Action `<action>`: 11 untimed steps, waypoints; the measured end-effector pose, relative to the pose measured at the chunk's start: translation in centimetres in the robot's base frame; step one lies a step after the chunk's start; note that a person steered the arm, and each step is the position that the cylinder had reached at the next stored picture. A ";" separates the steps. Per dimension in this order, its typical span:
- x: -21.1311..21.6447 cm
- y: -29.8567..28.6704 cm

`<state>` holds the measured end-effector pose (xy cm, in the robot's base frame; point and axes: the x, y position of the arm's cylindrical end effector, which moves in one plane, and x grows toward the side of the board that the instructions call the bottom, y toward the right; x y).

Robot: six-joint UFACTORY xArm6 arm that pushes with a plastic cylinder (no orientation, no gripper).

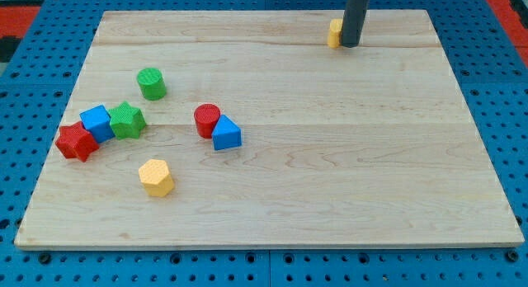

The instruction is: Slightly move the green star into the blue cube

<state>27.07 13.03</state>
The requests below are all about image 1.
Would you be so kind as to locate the green star block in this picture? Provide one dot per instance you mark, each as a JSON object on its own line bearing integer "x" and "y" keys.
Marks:
{"x": 127, "y": 121}

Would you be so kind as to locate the blue cube block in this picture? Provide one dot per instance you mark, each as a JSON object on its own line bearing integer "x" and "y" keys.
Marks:
{"x": 97, "y": 121}

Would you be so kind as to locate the red star block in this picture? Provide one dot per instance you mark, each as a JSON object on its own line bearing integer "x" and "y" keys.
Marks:
{"x": 75, "y": 141}

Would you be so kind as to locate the light wooden board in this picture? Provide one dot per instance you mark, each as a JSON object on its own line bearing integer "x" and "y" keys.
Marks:
{"x": 366, "y": 148}

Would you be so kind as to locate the blue triangular prism block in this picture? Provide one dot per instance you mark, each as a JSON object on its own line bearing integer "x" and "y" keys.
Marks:
{"x": 226, "y": 134}

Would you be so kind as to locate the red cylinder block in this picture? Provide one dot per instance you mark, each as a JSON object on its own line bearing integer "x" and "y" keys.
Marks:
{"x": 206, "y": 117}

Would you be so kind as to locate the yellow hexagonal prism block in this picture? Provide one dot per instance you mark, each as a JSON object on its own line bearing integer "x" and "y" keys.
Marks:
{"x": 156, "y": 178}

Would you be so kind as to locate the green cylinder block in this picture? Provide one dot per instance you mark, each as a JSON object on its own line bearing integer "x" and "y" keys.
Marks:
{"x": 151, "y": 84}

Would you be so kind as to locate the yellow block behind rod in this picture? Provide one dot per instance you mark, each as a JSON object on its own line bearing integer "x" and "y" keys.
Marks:
{"x": 334, "y": 33}

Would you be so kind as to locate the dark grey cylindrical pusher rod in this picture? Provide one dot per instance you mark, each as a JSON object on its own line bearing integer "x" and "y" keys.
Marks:
{"x": 353, "y": 21}

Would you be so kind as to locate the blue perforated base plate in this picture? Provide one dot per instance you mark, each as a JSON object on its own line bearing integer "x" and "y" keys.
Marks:
{"x": 39, "y": 80}

